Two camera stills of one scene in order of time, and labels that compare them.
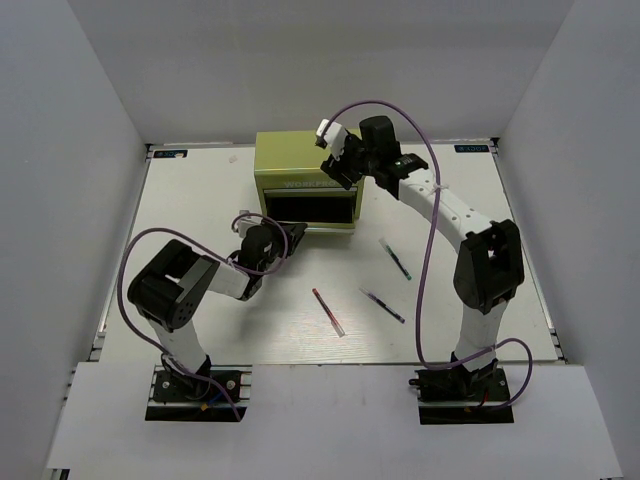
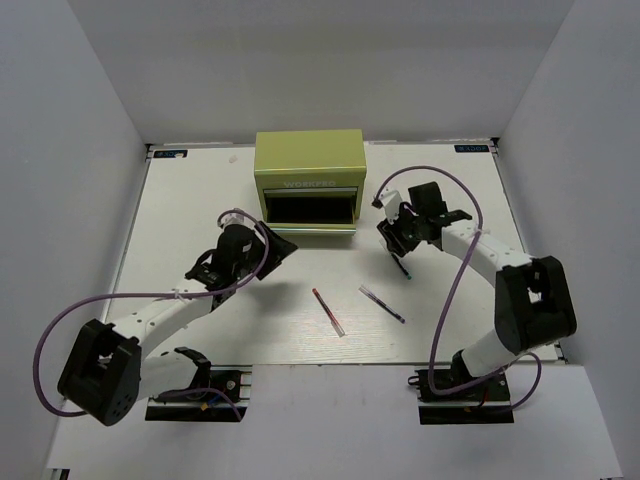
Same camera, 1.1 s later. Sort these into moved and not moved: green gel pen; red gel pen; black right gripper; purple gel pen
Moved: black right gripper
Not moved: green gel pen; purple gel pen; red gel pen
